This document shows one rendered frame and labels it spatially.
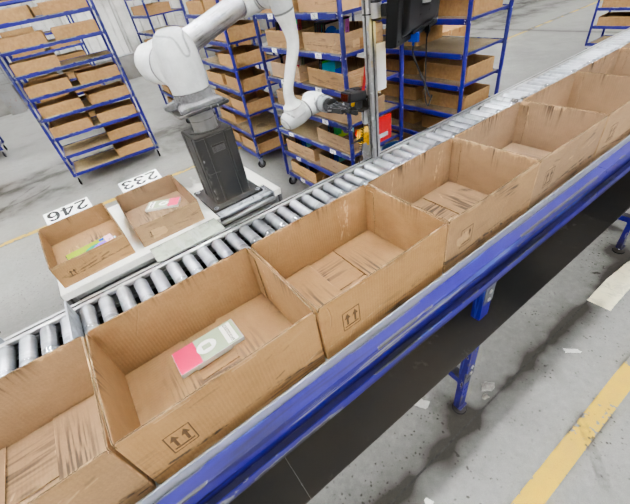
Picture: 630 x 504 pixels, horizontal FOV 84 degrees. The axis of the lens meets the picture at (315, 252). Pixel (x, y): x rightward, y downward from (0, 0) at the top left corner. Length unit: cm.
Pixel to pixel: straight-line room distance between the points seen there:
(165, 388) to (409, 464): 107
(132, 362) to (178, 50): 111
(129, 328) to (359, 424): 62
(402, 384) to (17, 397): 90
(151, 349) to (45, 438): 26
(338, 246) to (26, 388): 81
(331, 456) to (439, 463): 74
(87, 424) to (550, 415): 164
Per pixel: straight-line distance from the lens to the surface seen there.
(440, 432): 172
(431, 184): 131
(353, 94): 176
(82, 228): 198
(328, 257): 106
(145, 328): 92
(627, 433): 195
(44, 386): 97
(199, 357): 90
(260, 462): 86
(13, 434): 105
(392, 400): 107
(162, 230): 164
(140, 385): 95
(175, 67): 158
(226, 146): 166
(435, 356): 115
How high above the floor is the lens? 157
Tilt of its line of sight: 39 degrees down
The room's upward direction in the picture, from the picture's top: 11 degrees counter-clockwise
